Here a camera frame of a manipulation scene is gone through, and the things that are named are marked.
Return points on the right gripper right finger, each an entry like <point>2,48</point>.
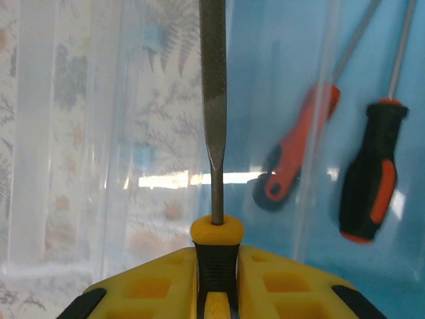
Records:
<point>289,292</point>

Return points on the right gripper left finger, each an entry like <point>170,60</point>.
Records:
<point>149,289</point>

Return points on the blue clear-lid plastic tool box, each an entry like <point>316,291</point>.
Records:
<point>265,50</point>

